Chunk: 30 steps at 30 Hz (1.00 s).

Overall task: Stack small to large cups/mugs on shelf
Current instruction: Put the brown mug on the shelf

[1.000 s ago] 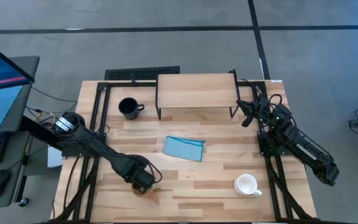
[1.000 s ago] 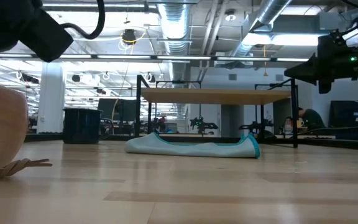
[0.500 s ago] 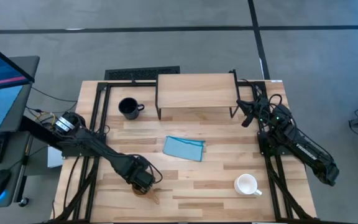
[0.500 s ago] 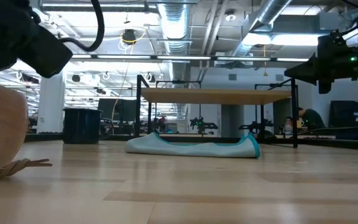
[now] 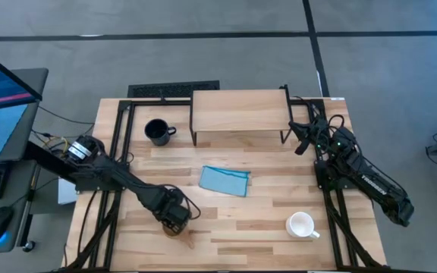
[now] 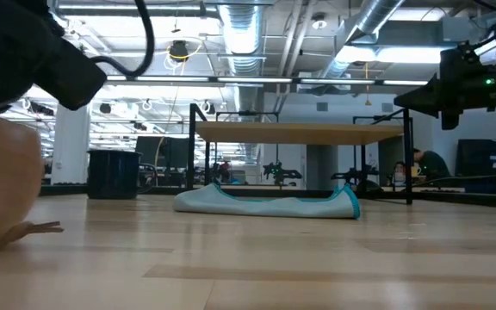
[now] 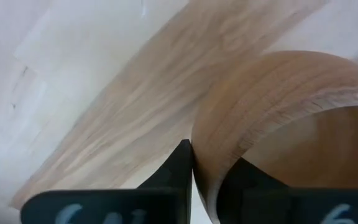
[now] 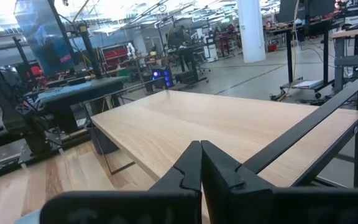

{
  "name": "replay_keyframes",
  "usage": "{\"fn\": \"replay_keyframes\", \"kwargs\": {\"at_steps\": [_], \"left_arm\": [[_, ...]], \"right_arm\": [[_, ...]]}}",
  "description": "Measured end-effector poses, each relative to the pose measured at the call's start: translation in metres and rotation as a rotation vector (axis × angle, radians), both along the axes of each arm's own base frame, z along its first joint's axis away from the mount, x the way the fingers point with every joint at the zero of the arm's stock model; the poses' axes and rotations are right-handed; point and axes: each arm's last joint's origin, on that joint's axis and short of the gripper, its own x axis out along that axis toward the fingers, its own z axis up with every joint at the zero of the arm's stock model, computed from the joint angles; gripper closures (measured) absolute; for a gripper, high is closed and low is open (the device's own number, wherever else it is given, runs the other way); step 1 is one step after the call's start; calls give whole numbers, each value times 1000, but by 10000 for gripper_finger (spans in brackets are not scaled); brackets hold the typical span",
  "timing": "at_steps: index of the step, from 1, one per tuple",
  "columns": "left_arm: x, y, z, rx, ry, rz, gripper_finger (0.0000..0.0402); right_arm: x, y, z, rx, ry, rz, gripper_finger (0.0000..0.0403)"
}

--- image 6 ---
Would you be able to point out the person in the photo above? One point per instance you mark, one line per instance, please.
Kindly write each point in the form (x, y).
(433, 165)

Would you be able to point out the long led light bar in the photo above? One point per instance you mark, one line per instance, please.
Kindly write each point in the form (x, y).
(252, 80)

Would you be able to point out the white column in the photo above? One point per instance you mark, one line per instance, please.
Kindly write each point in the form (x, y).
(70, 146)

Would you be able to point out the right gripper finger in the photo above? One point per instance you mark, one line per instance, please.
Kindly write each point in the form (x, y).
(450, 118)
(426, 99)

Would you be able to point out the black cabinet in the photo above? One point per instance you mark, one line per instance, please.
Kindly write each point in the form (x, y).
(487, 165)

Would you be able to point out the silver ribbed air duct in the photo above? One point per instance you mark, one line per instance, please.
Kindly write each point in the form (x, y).
(241, 39)

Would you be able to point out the black computer monitor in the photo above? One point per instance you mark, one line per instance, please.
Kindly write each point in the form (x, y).
(164, 150)

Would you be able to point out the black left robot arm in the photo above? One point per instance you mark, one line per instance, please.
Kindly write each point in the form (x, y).
(2, 47)

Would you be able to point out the black metal shelf frame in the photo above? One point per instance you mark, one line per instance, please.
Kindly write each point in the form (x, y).
(407, 163)

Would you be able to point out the wooden shelf board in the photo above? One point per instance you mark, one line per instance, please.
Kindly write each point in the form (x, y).
(295, 133)

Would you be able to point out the dark blue enamel mug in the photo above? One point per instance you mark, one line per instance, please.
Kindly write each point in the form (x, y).
(112, 174)

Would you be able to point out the teal folded cloth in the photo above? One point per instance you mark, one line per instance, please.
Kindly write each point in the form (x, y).
(265, 206)

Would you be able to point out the yellow mug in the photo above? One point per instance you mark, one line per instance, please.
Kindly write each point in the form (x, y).
(415, 171)

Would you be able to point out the silver smooth air duct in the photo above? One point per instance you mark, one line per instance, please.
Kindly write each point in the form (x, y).
(368, 19)

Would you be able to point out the black background robot arm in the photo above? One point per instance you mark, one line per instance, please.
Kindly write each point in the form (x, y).
(353, 175)
(280, 171)

